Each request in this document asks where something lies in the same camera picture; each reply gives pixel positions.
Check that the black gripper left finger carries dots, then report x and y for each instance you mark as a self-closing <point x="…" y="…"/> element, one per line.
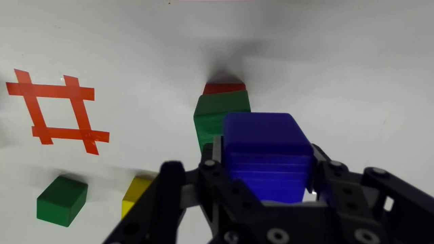
<point x="226" y="199"/>

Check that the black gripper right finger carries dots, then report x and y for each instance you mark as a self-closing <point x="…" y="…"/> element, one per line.
<point x="362" y="204"/>

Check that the blue toy block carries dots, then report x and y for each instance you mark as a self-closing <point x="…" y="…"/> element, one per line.
<point x="269" y="154"/>

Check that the green toy block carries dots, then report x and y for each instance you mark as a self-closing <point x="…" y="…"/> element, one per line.
<point x="212" y="117"/>
<point x="62" y="201"/>

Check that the yellow toy block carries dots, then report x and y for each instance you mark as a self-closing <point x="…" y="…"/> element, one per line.
<point x="134" y="192"/>

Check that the orange toy block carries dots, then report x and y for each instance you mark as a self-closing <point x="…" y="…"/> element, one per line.
<point x="225" y="87"/>

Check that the orange tape grid mark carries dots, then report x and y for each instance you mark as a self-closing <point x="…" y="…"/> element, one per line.
<point x="80" y="110"/>

